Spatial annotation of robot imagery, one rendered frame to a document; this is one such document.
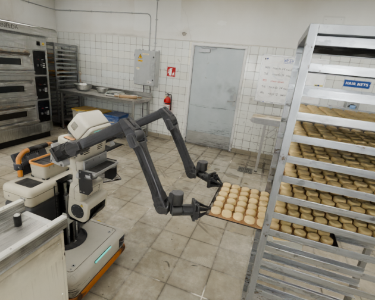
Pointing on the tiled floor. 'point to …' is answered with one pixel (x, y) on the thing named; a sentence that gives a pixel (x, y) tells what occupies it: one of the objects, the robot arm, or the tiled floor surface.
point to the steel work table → (106, 99)
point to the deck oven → (17, 83)
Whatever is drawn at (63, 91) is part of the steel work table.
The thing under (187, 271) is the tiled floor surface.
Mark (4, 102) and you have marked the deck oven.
